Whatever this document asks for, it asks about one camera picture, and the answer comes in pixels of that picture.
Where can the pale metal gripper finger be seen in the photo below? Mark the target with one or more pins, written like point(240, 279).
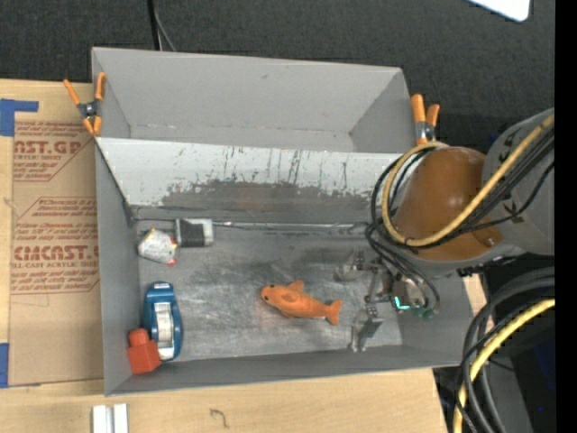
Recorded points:
point(366, 327)
point(352, 270)

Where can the orange toy fish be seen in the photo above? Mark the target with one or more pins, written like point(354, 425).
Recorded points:
point(297, 304)

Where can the grey metal bin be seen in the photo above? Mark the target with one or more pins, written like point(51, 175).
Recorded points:
point(252, 187)

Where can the black and white box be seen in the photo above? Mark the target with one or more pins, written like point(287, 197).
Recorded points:
point(195, 233)

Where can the white crumpled packet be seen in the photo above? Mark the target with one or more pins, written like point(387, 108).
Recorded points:
point(155, 246)

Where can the blue tape dispenser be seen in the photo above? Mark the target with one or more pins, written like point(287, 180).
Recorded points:
point(155, 307)

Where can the red toy block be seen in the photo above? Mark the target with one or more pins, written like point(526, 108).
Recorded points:
point(143, 354)

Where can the brown cardboard board red print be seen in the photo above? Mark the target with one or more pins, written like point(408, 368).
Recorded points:
point(54, 323)

